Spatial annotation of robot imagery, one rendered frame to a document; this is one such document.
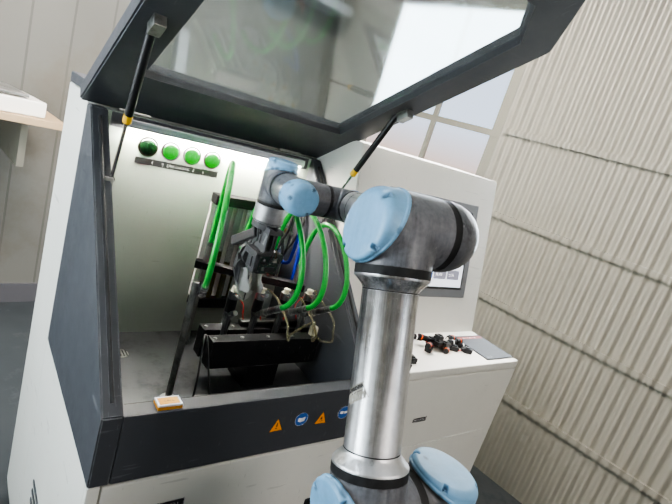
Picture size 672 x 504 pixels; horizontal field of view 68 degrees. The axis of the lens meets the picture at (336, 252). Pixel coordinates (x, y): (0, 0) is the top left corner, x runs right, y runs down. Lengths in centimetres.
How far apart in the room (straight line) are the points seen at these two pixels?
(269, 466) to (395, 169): 93
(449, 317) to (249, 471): 95
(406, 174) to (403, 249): 95
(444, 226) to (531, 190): 214
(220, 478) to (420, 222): 82
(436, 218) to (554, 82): 227
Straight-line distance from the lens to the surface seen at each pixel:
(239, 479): 132
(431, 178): 172
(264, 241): 117
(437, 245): 73
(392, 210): 68
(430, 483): 83
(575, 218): 276
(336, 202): 110
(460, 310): 195
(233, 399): 116
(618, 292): 269
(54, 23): 325
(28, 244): 348
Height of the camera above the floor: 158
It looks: 14 degrees down
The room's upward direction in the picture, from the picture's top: 17 degrees clockwise
